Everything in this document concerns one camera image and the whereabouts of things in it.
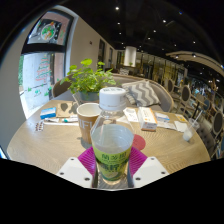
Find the white ointment tube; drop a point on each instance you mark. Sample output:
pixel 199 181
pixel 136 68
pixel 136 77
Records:
pixel 58 119

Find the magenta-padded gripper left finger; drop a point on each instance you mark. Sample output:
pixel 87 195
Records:
pixel 75 171

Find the clear green-labelled water bottle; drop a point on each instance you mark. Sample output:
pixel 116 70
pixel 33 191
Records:
pixel 112 140

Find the group of ceiling spotlights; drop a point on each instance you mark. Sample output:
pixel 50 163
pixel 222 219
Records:
pixel 117 8

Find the flat round red coaster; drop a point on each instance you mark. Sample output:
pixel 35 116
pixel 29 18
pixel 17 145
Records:
pixel 139 142

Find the small blue white box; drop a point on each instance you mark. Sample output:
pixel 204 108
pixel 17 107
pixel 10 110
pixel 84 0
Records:
pixel 48 113

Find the white paper packets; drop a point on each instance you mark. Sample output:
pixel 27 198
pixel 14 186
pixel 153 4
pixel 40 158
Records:
pixel 166 125

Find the tan mug with white inside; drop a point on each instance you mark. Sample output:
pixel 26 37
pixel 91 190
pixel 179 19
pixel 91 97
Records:
pixel 86 123

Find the grey white chevron pillow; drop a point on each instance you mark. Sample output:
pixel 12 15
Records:
pixel 143 92

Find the small yellow card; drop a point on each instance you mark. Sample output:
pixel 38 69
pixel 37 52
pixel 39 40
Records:
pixel 181 118

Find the white orange medicine box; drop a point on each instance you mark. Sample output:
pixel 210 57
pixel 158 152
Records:
pixel 147 118

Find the green potted plant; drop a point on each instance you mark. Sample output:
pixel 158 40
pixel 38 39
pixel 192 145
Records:
pixel 87 80

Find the grey tufted chair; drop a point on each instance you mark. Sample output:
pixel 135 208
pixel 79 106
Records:
pixel 206 138

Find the brown paper card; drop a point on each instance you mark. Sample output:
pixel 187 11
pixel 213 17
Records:
pixel 66 109

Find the clear plastic cup with straw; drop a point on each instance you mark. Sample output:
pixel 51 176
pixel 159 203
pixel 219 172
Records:
pixel 189 131

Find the white blue card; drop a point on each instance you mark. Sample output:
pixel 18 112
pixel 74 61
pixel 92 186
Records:
pixel 162 117

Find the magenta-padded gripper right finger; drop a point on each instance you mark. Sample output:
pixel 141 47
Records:
pixel 150 171

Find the group of round-backed chairs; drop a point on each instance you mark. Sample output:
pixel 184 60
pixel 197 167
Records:
pixel 185 95

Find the white folded tissue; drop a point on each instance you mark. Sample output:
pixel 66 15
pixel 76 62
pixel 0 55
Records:
pixel 181 126

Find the grey curved sofa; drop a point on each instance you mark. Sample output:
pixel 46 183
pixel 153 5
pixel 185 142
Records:
pixel 165 95

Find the blister pack of pills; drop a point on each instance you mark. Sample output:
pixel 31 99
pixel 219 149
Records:
pixel 40 126

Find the window with painted decorations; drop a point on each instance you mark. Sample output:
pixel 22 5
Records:
pixel 43 70

